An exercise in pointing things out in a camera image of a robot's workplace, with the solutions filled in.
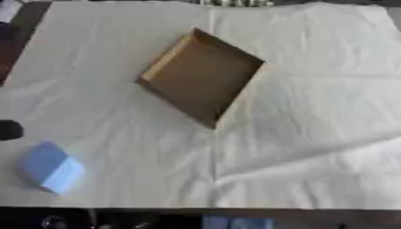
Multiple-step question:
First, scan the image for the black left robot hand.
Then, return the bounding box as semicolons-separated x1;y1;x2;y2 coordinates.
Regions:
0;119;25;141

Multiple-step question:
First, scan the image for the tan cardboard box brown inside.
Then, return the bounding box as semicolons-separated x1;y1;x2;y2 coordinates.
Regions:
134;27;275;131

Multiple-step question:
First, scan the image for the blue block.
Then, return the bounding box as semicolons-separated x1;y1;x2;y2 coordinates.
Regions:
19;140;87;195

